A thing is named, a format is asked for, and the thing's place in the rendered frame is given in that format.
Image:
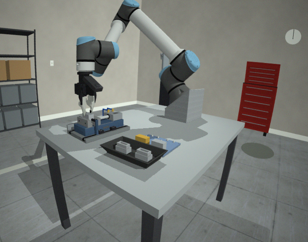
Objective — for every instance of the yellow rectangular block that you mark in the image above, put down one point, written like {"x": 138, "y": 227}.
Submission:
{"x": 143, "y": 138}

